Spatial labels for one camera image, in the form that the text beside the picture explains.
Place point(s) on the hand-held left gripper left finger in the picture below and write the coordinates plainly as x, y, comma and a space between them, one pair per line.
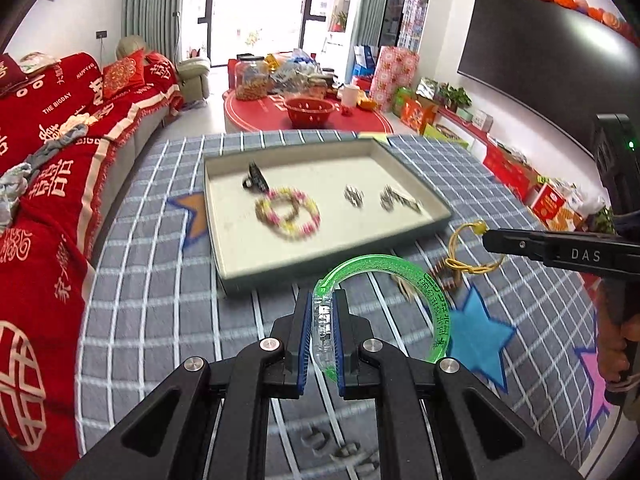
302, 345

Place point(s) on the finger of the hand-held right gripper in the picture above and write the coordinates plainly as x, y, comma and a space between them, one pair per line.
525, 247

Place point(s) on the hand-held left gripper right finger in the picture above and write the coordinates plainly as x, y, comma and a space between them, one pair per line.
343, 345

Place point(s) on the green translucent bangle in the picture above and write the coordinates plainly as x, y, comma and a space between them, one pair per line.
443, 322

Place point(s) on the long silver hair clip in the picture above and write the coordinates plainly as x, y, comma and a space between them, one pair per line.
392, 199

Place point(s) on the small silver hair clip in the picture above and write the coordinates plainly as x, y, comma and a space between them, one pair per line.
354, 196

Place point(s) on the black claw hair clip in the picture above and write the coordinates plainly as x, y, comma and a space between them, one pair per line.
255, 177

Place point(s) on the grey rectangular tray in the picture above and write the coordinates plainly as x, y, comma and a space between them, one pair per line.
325, 170

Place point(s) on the person's right hand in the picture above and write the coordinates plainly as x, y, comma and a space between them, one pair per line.
611, 355

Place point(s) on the leafy green plant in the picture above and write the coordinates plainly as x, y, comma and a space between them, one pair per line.
602, 220

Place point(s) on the white plastic bag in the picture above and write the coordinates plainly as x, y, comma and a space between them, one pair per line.
585, 205

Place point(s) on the red and white snack box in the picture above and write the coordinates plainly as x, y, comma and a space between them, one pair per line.
552, 207

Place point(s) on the large red gift box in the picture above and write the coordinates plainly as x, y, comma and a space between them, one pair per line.
510, 170

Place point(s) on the cream hair clip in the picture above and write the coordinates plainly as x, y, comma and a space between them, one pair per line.
407, 290

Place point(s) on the small white box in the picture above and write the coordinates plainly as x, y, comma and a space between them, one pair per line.
482, 120

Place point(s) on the grey checked blanket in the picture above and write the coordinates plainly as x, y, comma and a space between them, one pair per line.
150, 285

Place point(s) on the small potted plant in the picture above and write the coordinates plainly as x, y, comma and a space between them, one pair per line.
454, 96

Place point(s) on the orange red gift bag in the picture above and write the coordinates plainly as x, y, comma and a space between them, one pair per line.
417, 115

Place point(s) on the pink floral wrapped bundle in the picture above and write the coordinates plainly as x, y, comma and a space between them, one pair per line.
395, 80

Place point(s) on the white jug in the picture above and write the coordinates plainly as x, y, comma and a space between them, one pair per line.
350, 95

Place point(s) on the red colander bowl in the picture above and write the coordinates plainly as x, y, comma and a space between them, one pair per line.
308, 112

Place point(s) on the round red table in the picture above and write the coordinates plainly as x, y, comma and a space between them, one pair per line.
250, 115

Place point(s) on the blue and white bag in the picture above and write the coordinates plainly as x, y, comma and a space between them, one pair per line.
365, 60

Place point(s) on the red covered sofa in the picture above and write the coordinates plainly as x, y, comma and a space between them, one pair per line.
50, 260

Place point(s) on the clear snack jar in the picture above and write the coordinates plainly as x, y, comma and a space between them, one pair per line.
252, 80

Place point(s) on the pile of snack packets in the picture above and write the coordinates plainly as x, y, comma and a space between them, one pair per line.
300, 72

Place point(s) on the beige armchair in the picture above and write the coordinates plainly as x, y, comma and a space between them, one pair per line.
192, 77

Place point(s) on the narrow green curtain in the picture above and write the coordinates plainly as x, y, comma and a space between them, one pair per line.
372, 0

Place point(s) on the grey knotted cloth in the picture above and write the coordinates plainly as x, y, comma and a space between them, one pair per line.
65, 137

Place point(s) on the red medallion pattern cushion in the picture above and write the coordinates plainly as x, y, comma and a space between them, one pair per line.
122, 75

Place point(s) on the wide green curtain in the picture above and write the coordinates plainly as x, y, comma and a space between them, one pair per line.
150, 5

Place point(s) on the printed white pillow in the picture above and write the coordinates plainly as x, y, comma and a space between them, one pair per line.
40, 62

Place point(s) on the wall television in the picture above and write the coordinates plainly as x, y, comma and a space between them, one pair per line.
535, 65

